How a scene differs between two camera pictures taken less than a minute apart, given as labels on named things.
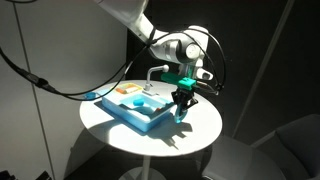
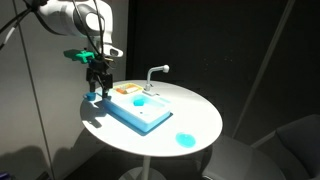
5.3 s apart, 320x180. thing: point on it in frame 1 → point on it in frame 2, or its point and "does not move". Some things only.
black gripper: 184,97 → 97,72
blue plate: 179,113 → 185,139
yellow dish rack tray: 128,88 does not move
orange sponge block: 121,90 does not move
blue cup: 90,96 does not move
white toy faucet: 147,86 does not move
